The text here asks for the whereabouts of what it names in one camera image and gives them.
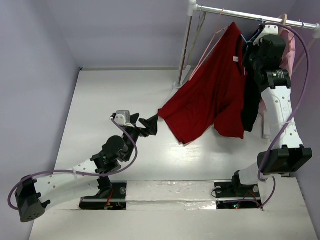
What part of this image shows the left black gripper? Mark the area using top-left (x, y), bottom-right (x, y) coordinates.
top-left (121, 112), bottom-right (157, 162)

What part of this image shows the blue wire hanger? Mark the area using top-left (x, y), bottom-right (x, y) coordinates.
top-left (237, 18), bottom-right (266, 76)

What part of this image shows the red t shirt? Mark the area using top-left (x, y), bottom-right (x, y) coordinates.
top-left (158, 22), bottom-right (247, 145)

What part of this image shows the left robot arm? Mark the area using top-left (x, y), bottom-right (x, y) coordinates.
top-left (9, 110), bottom-right (159, 223)

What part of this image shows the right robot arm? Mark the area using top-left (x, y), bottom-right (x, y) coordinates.
top-left (230, 34), bottom-right (313, 196)

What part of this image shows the black t shirt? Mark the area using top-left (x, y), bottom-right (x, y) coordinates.
top-left (240, 27), bottom-right (263, 133)

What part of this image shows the pink shirt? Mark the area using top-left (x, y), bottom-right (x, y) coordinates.
top-left (258, 28), bottom-right (296, 115)

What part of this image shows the wooden hanger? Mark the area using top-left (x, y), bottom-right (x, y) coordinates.
top-left (278, 13), bottom-right (288, 36)

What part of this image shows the grey plastic hanger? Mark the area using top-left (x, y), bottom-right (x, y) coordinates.
top-left (187, 11), bottom-right (207, 70)

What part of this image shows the white clothes rack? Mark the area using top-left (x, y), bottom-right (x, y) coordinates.
top-left (172, 0), bottom-right (320, 140)

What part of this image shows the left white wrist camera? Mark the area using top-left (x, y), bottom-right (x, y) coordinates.
top-left (109, 110), bottom-right (134, 128)

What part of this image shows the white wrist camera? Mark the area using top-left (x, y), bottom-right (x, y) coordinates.
top-left (109, 110), bottom-right (134, 128)
top-left (250, 24), bottom-right (279, 46)

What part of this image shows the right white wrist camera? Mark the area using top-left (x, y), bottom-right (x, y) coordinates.
top-left (250, 24), bottom-right (279, 46)

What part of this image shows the pink wire hanger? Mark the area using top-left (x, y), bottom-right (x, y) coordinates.
top-left (188, 8), bottom-right (228, 82)

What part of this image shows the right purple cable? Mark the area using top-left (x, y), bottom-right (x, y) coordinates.
top-left (217, 22), bottom-right (311, 210)

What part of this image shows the purple cable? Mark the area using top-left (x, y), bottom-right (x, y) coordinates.
top-left (7, 119), bottom-right (138, 211)
top-left (217, 22), bottom-right (311, 210)

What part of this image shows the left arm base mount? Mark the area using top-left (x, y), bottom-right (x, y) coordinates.
top-left (78, 176), bottom-right (127, 211)

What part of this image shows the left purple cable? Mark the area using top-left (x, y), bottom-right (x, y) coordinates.
top-left (7, 119), bottom-right (138, 211)

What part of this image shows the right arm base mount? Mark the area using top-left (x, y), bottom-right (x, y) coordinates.
top-left (210, 175), bottom-right (262, 210)

